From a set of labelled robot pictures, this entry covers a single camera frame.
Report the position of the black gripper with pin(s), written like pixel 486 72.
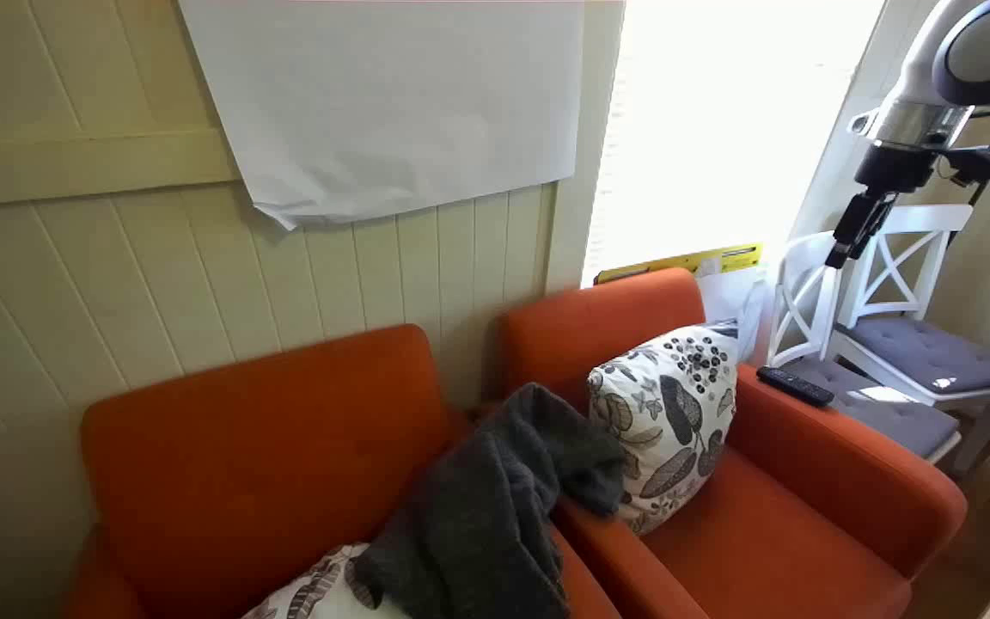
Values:
pixel 875 202

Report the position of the grey fuzzy towel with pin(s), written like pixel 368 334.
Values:
pixel 484 503

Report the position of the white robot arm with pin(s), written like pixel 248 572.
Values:
pixel 955 55

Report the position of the orange armchair with towel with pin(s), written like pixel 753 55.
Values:
pixel 255 457

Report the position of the white cross-back chair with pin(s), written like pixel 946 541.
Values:
pixel 918 244
pixel 798 304

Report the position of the black remote control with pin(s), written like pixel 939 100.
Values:
pixel 794 386

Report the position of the white pillow with leaf print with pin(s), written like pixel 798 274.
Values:
pixel 661 425

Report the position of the orange armchair beside white chairs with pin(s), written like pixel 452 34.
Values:
pixel 791 536

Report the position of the large white paper sheet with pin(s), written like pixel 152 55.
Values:
pixel 402 105

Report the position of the white pillow with dark print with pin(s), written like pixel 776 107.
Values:
pixel 310 589

